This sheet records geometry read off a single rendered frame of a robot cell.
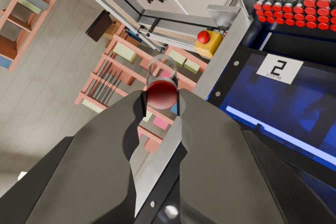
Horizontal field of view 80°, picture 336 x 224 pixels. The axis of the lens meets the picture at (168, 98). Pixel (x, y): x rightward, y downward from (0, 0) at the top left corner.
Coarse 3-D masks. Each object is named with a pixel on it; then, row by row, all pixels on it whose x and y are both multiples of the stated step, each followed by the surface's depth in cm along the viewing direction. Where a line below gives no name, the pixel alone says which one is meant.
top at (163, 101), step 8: (160, 80) 12; (152, 88) 12; (160, 88) 12; (168, 88) 12; (176, 88) 12; (152, 96) 13; (160, 96) 13; (168, 96) 13; (152, 104) 13; (160, 104) 13; (168, 104) 13
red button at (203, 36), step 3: (204, 30) 64; (198, 33) 65; (201, 33) 64; (204, 33) 63; (207, 33) 63; (198, 36) 64; (201, 36) 64; (204, 36) 63; (207, 36) 63; (198, 39) 64; (201, 39) 64; (204, 39) 63; (207, 39) 64; (201, 42) 65; (204, 42) 64
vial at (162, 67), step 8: (160, 56) 15; (168, 56) 16; (152, 64) 15; (160, 64) 14; (168, 64) 14; (152, 72) 13; (160, 72) 13; (168, 72) 13; (176, 72) 15; (152, 80) 12; (168, 80) 12; (176, 80) 13
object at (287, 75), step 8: (272, 56) 51; (280, 56) 50; (264, 64) 52; (272, 64) 51; (280, 64) 49; (288, 64) 48; (296, 64) 47; (256, 72) 52; (264, 72) 51; (280, 72) 49; (288, 72) 48; (296, 72) 47; (280, 80) 48; (288, 80) 47
